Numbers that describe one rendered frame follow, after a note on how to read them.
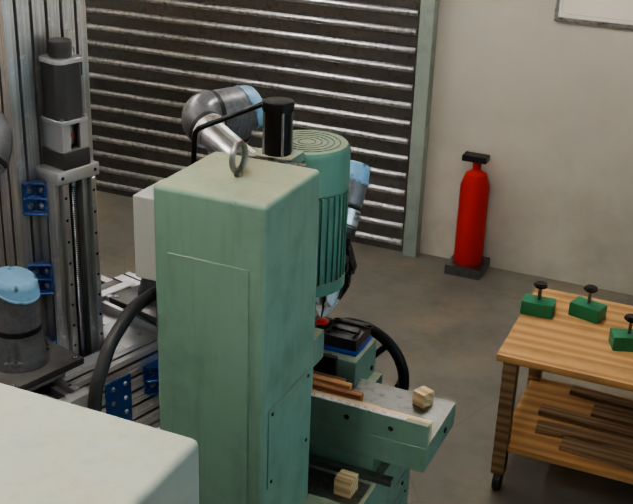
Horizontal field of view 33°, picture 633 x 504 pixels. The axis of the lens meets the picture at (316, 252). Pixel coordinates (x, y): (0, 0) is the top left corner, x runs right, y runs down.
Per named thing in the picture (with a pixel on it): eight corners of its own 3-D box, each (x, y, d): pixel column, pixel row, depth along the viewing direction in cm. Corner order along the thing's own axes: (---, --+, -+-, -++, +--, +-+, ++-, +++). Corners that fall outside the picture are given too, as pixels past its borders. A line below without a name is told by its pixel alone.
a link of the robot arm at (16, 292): (21, 338, 254) (16, 287, 248) (-24, 326, 259) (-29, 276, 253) (52, 318, 264) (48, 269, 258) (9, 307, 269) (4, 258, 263)
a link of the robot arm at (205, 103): (163, 88, 265) (276, 187, 237) (200, 82, 272) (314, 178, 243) (159, 128, 272) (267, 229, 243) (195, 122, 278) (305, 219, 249)
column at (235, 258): (310, 498, 219) (323, 169, 191) (262, 562, 200) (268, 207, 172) (215, 469, 227) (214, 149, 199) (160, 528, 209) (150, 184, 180)
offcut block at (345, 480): (357, 489, 223) (358, 473, 221) (350, 499, 219) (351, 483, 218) (341, 483, 224) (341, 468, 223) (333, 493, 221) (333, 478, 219)
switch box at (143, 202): (191, 263, 199) (190, 183, 193) (163, 283, 191) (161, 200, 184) (163, 257, 201) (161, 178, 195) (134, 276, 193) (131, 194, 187)
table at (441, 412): (467, 405, 247) (469, 383, 245) (425, 474, 222) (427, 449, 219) (238, 347, 269) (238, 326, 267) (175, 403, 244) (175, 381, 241)
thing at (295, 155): (303, 185, 203) (306, 99, 196) (285, 198, 196) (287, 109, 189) (266, 178, 206) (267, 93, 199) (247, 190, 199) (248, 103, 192)
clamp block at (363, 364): (376, 371, 254) (378, 338, 251) (355, 397, 243) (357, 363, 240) (320, 357, 260) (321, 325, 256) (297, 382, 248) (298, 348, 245)
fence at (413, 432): (428, 445, 221) (430, 423, 218) (425, 449, 219) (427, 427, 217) (179, 378, 242) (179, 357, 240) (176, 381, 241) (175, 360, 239)
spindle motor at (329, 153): (356, 275, 227) (364, 136, 215) (323, 307, 212) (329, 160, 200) (283, 259, 233) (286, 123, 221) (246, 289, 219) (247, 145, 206)
